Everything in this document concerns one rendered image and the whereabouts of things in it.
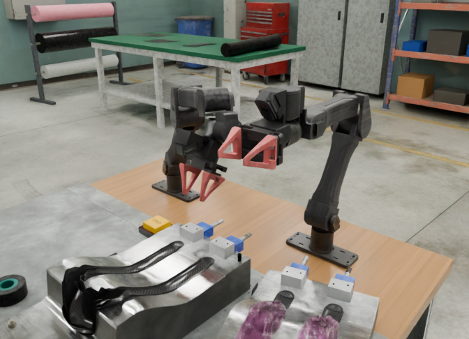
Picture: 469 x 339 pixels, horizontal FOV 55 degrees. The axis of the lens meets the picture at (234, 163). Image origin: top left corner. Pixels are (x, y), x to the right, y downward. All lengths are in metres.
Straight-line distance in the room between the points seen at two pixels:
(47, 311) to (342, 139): 0.81
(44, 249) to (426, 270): 1.05
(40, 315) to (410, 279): 0.88
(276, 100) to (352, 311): 0.47
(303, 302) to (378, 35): 5.58
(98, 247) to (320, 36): 5.89
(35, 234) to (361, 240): 0.98
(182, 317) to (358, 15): 5.87
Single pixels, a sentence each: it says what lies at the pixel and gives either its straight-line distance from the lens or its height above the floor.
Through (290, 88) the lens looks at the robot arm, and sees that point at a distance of 0.95.
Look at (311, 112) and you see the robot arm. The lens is 1.03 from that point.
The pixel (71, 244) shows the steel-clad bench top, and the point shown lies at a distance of 1.39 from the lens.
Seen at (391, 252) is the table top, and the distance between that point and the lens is 1.35.
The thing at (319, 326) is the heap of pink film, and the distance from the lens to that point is 0.88.
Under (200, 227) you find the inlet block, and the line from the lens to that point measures 1.16.
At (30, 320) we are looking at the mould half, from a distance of 1.05.
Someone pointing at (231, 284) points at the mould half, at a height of 0.85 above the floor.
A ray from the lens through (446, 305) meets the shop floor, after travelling 2.59.
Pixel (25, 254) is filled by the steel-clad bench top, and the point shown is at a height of 0.80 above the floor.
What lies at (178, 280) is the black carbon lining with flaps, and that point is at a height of 0.88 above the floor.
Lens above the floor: 1.50
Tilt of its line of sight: 22 degrees down
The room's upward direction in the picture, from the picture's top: straight up
